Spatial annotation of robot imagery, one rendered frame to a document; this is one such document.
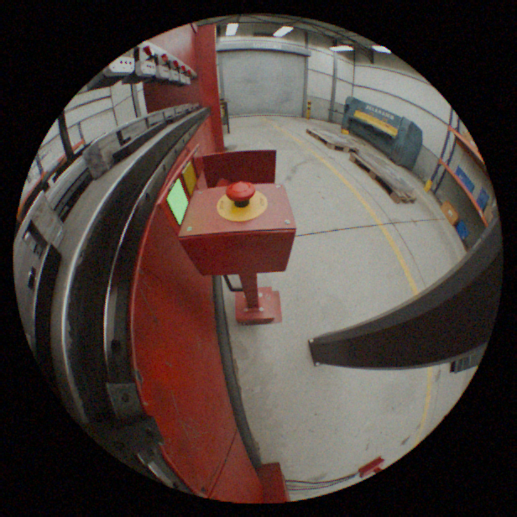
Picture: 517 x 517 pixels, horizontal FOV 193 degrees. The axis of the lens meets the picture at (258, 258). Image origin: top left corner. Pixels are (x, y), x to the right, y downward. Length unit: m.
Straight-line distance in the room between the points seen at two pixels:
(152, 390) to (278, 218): 0.29
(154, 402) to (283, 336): 0.80
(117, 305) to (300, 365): 0.90
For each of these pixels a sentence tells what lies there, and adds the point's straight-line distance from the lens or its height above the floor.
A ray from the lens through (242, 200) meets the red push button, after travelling 0.21.
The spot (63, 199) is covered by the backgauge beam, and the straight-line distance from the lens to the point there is 0.63.
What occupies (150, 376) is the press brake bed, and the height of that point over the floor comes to 0.74.
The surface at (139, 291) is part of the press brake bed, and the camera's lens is 0.25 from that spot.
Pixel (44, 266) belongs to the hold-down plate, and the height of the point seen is 0.90.
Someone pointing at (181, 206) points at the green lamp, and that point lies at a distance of 0.23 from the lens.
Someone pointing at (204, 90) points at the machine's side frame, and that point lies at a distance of 2.06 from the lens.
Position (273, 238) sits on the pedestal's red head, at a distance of 0.21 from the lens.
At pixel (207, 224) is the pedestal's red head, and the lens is 0.22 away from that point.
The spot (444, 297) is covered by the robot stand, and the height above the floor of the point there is 0.81.
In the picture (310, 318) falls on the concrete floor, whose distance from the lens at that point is 0.99.
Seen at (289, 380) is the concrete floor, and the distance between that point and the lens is 0.97.
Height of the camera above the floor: 0.93
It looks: 59 degrees down
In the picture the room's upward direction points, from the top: 2 degrees counter-clockwise
